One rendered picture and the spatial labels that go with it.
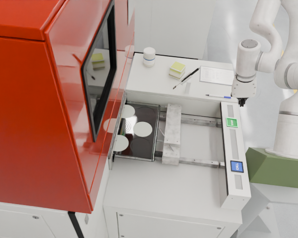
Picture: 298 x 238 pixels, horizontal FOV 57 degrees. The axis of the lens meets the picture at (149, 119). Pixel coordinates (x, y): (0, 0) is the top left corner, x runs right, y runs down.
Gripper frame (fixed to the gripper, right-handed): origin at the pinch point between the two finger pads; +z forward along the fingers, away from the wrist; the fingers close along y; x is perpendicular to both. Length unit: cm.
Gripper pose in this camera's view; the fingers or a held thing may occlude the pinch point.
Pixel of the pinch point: (241, 101)
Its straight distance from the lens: 135.3
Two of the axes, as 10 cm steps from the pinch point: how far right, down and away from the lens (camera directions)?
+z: 1.5, 6.6, 7.3
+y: 9.8, -0.2, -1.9
